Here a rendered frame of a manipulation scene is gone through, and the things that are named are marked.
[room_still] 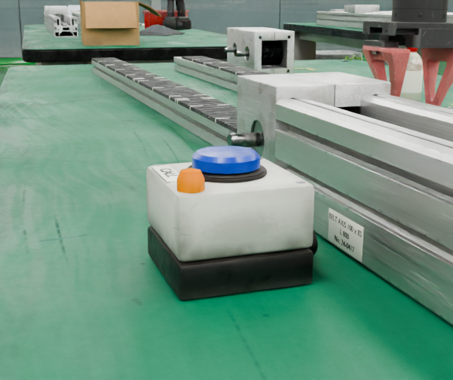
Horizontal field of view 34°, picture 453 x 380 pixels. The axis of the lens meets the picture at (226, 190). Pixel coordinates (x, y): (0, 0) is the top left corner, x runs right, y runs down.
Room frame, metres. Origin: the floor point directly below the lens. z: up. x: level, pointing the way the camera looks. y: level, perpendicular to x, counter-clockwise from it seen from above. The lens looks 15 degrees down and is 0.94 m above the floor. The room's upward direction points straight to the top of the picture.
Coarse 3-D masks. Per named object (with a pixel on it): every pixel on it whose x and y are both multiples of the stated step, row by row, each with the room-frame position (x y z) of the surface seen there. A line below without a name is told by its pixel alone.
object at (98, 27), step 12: (84, 12) 2.65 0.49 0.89; (96, 12) 2.64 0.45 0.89; (108, 12) 2.65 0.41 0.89; (120, 12) 2.65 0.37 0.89; (132, 12) 2.66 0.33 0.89; (156, 12) 2.72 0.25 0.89; (84, 24) 2.65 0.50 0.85; (96, 24) 2.62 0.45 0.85; (108, 24) 2.63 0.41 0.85; (120, 24) 2.64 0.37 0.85; (132, 24) 2.65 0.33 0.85; (84, 36) 2.65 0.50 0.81; (96, 36) 2.66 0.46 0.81; (108, 36) 2.66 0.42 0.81; (120, 36) 2.67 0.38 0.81; (132, 36) 2.68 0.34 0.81
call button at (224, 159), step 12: (192, 156) 0.42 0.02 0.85; (204, 156) 0.41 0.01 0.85; (216, 156) 0.41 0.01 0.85; (228, 156) 0.41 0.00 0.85; (240, 156) 0.41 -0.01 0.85; (252, 156) 0.41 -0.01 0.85; (204, 168) 0.40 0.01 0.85; (216, 168) 0.40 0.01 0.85; (228, 168) 0.40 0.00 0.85; (240, 168) 0.40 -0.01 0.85; (252, 168) 0.41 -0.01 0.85
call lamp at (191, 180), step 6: (192, 168) 0.38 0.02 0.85; (180, 174) 0.38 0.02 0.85; (186, 174) 0.38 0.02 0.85; (192, 174) 0.38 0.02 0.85; (198, 174) 0.38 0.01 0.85; (180, 180) 0.38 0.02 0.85; (186, 180) 0.38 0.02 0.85; (192, 180) 0.38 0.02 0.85; (198, 180) 0.38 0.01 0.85; (204, 180) 0.38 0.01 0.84; (180, 186) 0.38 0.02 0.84; (186, 186) 0.38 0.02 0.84; (192, 186) 0.38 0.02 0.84; (198, 186) 0.38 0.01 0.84; (204, 186) 0.38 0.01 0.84; (186, 192) 0.38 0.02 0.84; (192, 192) 0.38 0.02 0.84
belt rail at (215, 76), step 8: (176, 64) 1.73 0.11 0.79; (184, 64) 1.64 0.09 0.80; (192, 64) 1.58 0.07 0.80; (200, 64) 1.52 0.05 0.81; (184, 72) 1.64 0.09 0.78; (192, 72) 1.58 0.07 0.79; (200, 72) 1.54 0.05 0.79; (208, 72) 1.47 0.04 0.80; (216, 72) 1.42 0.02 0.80; (224, 72) 1.38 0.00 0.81; (208, 80) 1.47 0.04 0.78; (216, 80) 1.42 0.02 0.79; (224, 80) 1.40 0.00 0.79; (232, 80) 1.35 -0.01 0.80; (232, 88) 1.33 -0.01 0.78
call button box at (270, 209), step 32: (160, 192) 0.41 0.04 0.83; (224, 192) 0.38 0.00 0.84; (256, 192) 0.38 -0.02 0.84; (288, 192) 0.39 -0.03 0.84; (160, 224) 0.41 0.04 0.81; (192, 224) 0.37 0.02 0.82; (224, 224) 0.38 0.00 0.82; (256, 224) 0.38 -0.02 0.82; (288, 224) 0.39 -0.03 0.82; (160, 256) 0.41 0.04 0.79; (192, 256) 0.37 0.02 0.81; (224, 256) 0.38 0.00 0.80; (256, 256) 0.39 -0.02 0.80; (288, 256) 0.39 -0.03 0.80; (192, 288) 0.37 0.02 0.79; (224, 288) 0.38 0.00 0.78; (256, 288) 0.38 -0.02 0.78
